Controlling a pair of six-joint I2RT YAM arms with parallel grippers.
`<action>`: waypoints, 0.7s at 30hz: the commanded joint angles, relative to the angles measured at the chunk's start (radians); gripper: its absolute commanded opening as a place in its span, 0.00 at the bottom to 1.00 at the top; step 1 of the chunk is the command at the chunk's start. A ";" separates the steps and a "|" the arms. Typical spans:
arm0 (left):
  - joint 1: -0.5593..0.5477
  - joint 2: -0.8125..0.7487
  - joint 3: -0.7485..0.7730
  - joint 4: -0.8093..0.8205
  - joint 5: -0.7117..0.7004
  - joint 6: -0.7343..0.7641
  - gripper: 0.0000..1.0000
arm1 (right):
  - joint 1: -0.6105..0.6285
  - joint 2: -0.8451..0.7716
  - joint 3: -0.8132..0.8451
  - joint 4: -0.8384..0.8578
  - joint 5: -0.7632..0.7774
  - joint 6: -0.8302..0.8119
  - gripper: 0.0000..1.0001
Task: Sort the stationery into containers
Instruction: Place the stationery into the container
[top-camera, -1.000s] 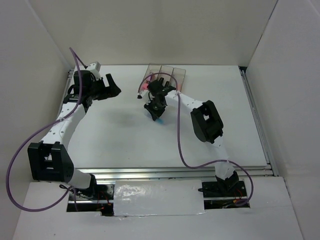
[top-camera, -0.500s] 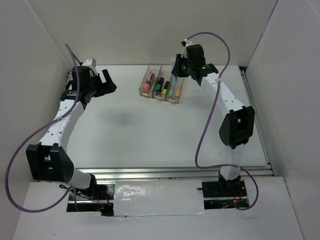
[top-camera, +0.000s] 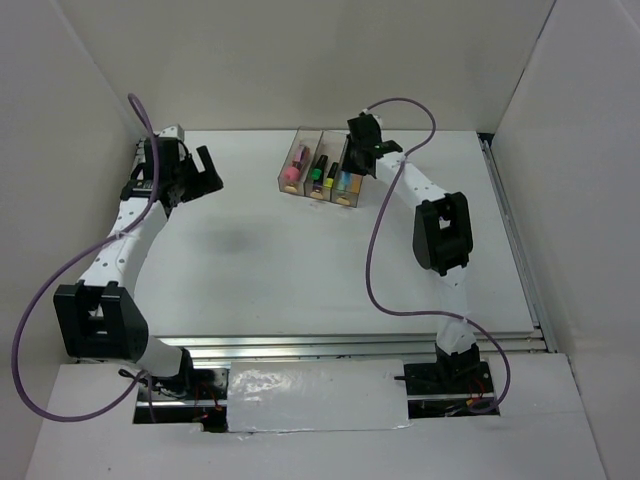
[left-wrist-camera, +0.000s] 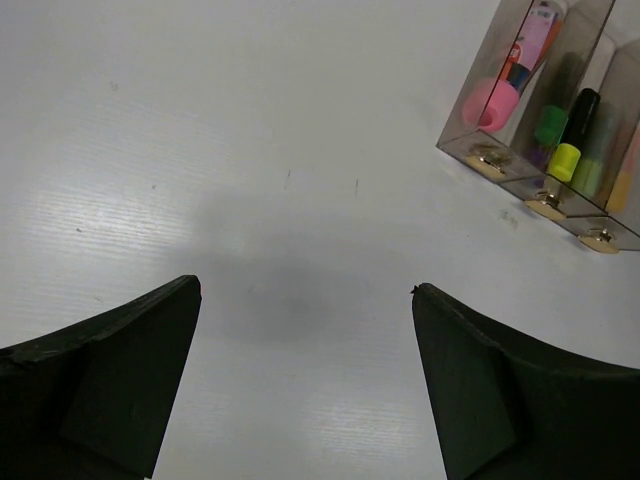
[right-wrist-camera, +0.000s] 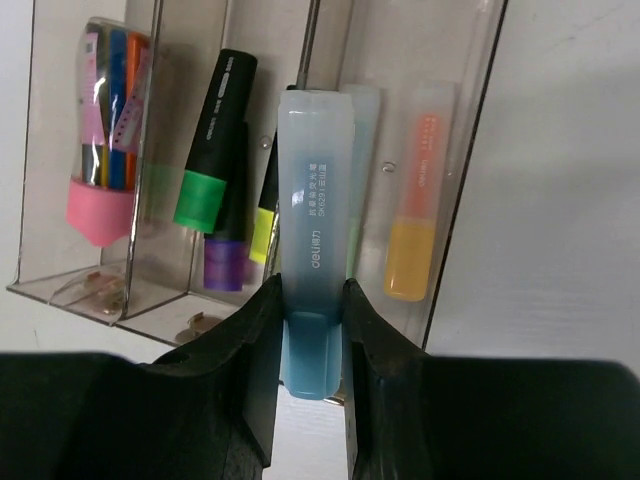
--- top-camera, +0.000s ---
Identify clear blue highlighter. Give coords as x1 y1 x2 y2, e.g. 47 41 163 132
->
342 172 353 192

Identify clear orange highlighter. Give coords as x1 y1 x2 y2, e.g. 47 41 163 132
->
350 174 362 195

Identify black yellow highlighter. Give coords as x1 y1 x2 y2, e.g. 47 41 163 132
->
323 162 339 189

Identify black green highlighter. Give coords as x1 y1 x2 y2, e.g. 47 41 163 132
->
311 155 328 183

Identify black purple highlighter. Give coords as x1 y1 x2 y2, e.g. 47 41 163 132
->
312 181 323 197

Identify pink cap pen bundle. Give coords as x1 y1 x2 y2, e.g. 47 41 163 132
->
283 144 310 182

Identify clear green highlighter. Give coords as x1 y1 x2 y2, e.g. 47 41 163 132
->
336 172 348 191

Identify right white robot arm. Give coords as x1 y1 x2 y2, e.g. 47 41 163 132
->
343 111 480 392

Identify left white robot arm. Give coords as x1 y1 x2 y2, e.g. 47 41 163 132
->
53 126 223 399

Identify clear right organizer bin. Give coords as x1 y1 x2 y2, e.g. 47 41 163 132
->
329 135 366 208

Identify clear organizer bin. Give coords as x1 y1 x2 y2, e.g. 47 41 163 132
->
304 130 346 201
278 127 323 196
329 135 366 208

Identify clear middle organizer bin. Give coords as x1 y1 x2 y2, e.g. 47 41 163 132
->
304 130 346 201

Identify clear left organizer bin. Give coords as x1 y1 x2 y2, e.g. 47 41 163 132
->
278 127 323 196

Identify white foil cover plate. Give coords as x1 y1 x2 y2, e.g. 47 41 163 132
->
227 359 410 433

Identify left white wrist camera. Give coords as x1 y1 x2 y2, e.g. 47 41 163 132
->
156 124 185 142

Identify aluminium front rail frame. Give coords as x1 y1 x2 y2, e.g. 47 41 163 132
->
144 333 546 362

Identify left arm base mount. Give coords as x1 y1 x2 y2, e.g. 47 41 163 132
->
133 368 229 433

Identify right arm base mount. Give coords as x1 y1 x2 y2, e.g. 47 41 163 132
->
394 347 499 419

